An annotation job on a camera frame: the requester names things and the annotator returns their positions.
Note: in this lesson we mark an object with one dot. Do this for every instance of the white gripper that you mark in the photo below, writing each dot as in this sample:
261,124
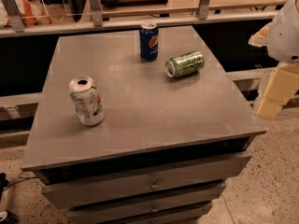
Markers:
284,34

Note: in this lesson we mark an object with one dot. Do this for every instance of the can on floor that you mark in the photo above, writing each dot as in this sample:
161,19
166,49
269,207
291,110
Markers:
6,217

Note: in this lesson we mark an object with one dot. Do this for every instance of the orange white bag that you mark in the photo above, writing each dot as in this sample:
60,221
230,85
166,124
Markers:
31,14

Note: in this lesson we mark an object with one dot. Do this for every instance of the green soda can lying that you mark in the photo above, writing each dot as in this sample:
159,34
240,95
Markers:
185,64

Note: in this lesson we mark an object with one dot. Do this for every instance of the blue pepsi can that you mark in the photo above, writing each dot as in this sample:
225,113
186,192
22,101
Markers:
148,33

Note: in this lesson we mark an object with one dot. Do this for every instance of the grey drawer cabinet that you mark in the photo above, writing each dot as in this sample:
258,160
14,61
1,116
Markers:
165,147

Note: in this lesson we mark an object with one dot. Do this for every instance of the white 7up can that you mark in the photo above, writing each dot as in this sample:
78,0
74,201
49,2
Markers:
86,100

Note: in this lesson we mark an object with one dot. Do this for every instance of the grey metal rail frame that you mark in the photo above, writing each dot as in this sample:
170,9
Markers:
105,15

